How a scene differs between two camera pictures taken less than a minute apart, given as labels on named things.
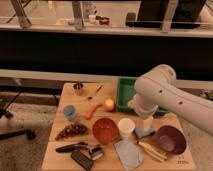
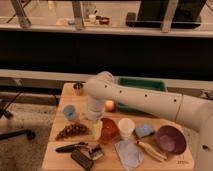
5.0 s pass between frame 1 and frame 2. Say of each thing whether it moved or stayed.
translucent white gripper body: moved
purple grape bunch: stayed
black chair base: stayed
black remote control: stayed
